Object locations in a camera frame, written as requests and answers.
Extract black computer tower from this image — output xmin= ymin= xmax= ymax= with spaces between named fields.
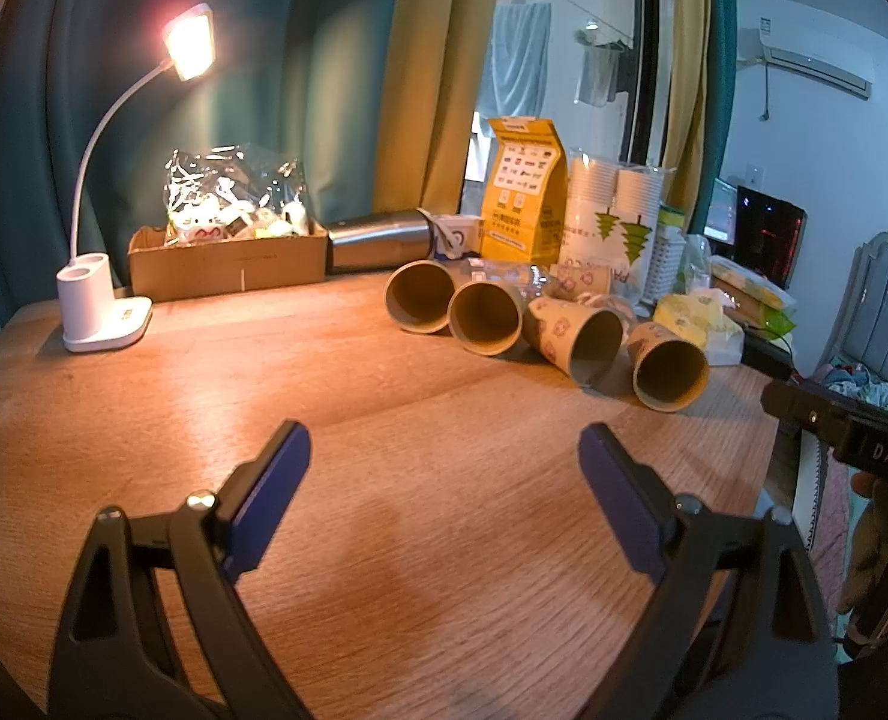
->
xmin=734 ymin=185 xmax=807 ymax=288

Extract stainless steel thermos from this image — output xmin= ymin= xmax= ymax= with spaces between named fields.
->
xmin=327 ymin=210 xmax=434 ymax=275

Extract small white blue box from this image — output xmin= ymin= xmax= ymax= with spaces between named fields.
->
xmin=419 ymin=208 xmax=483 ymax=260

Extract clear plastic snack bag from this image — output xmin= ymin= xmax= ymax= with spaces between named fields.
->
xmin=163 ymin=145 xmax=312 ymax=245

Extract black pouch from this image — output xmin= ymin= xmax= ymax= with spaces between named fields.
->
xmin=742 ymin=327 xmax=796 ymax=380

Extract white plastic basket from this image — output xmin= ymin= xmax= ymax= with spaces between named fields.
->
xmin=643 ymin=224 xmax=686 ymax=304

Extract floral paper cup back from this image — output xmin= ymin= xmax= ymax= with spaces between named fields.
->
xmin=550 ymin=263 xmax=611 ymax=301

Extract teal curtain left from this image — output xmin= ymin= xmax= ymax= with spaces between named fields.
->
xmin=0 ymin=0 xmax=395 ymax=320

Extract clear plastic bottle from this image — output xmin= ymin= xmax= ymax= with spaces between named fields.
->
xmin=449 ymin=259 xmax=558 ymax=301

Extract gloved right hand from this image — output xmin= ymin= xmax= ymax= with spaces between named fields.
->
xmin=838 ymin=472 xmax=888 ymax=614

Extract yellow green packaged goods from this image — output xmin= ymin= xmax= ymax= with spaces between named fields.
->
xmin=711 ymin=255 xmax=797 ymax=337

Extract floral paper cup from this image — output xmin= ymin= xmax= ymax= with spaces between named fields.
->
xmin=524 ymin=296 xmax=623 ymax=387
xmin=550 ymin=263 xmax=611 ymax=301
xmin=628 ymin=322 xmax=709 ymax=413

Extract beige paper cup far left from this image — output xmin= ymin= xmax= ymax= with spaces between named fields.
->
xmin=384 ymin=260 xmax=455 ymax=335

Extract stacked paper cups package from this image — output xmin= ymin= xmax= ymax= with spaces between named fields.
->
xmin=558 ymin=149 xmax=675 ymax=304

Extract beige paper cup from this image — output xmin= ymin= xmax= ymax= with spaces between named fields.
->
xmin=449 ymin=281 xmax=526 ymax=358
xmin=384 ymin=260 xmax=455 ymax=335

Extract cardboard tray box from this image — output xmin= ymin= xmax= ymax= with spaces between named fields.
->
xmin=128 ymin=224 xmax=328 ymax=302

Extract hanging blue towel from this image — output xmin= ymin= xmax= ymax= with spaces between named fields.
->
xmin=476 ymin=2 xmax=551 ymax=119

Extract white air conditioner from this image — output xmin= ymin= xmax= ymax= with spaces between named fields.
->
xmin=739 ymin=28 xmax=875 ymax=101

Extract mustard yellow curtain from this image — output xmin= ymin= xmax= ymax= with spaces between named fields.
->
xmin=373 ymin=0 xmax=496 ymax=215

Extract yellow tissue pack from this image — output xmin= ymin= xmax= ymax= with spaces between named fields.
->
xmin=654 ymin=288 xmax=745 ymax=367

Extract yellow paper bag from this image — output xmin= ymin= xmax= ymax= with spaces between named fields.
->
xmin=480 ymin=117 xmax=568 ymax=265

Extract white desk lamp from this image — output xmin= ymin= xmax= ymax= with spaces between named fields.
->
xmin=55 ymin=2 xmax=216 ymax=355

